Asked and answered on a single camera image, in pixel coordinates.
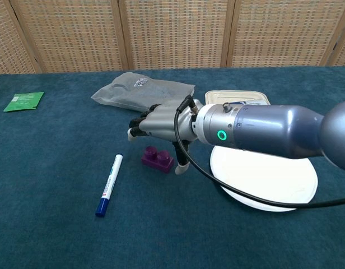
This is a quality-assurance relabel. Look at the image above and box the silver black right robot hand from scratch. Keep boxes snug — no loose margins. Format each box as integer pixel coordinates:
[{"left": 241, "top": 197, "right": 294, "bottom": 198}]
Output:
[{"left": 127, "top": 98, "right": 204, "bottom": 175}]

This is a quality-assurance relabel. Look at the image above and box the purple toy brick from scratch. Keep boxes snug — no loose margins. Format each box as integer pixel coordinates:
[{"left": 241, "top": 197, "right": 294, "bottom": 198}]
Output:
[{"left": 141, "top": 145, "right": 174, "bottom": 174}]

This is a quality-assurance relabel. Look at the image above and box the round white paper plate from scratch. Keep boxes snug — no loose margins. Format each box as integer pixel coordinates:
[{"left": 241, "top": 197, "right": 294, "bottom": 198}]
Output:
[{"left": 210, "top": 144, "right": 319, "bottom": 212}]

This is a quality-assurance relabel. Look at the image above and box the grey plastic bag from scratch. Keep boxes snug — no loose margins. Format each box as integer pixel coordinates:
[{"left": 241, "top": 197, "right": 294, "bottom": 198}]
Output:
[{"left": 90, "top": 72, "right": 196, "bottom": 118}]

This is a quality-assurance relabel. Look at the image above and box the beige lidded food container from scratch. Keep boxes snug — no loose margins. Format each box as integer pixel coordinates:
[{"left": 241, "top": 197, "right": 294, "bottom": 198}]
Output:
[{"left": 204, "top": 89, "right": 271, "bottom": 106}]

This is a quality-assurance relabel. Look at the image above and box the white blue-capped marker pen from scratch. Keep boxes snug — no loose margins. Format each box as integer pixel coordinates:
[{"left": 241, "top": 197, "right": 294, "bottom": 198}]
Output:
[{"left": 95, "top": 153, "right": 124, "bottom": 218}]

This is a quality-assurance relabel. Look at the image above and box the woven bamboo screen panel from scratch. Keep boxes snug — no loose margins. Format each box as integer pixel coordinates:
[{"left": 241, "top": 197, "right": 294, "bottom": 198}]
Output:
[
  {"left": 10, "top": 0, "right": 131, "bottom": 72},
  {"left": 220, "top": 0, "right": 345, "bottom": 68},
  {"left": 110, "top": 0, "right": 236, "bottom": 70},
  {"left": 328, "top": 0, "right": 345, "bottom": 67},
  {"left": 0, "top": 0, "right": 41, "bottom": 75}
]

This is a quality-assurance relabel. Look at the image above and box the blue carpet table cover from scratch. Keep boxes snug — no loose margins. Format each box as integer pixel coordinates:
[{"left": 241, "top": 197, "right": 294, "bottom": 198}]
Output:
[{"left": 0, "top": 66, "right": 345, "bottom": 269}]

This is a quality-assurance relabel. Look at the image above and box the flat green sachet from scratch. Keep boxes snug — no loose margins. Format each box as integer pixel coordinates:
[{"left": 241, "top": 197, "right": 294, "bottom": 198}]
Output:
[{"left": 3, "top": 91, "right": 45, "bottom": 113}]

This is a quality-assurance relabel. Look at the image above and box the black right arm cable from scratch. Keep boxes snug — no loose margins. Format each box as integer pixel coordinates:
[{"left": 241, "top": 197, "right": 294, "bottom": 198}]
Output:
[{"left": 174, "top": 94, "right": 345, "bottom": 210}]

